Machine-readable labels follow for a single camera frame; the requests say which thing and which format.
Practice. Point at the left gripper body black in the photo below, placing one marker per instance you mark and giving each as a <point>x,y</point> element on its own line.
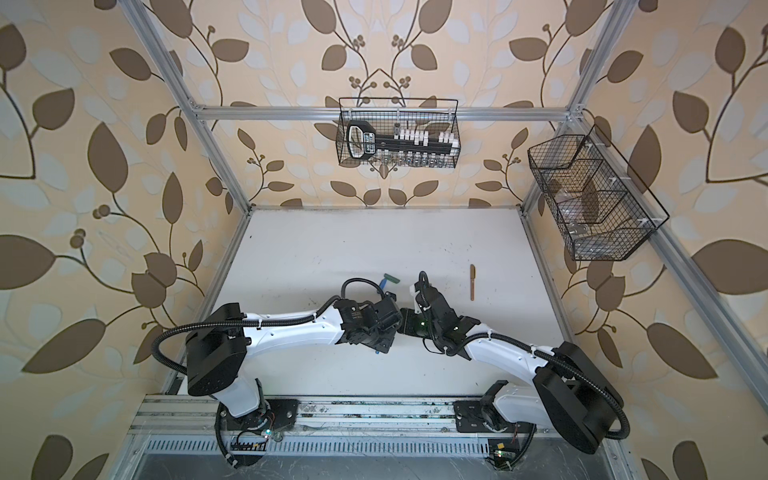
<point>383,339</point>

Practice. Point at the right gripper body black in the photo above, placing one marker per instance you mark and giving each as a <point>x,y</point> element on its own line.
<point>415,324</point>

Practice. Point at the green pen cap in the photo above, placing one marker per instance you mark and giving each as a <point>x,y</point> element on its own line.
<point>391,278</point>

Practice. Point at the right wire basket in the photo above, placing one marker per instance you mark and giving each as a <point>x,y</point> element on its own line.
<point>601,209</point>

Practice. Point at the back wire basket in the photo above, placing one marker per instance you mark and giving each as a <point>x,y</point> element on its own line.
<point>433,114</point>

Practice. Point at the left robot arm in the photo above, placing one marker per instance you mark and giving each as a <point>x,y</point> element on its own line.
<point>212,354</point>

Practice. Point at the brown pen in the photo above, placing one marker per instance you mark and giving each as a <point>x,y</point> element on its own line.
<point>472,275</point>

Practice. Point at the black tool in basket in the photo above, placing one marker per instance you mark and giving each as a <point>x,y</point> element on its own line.
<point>364,142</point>

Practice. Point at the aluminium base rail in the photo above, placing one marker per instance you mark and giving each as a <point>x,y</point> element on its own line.
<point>324,426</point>

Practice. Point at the wire basket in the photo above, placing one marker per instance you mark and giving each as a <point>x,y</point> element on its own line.
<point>433,114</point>
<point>601,209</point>

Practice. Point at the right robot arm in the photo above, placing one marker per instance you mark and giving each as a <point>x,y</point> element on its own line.
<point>572,396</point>

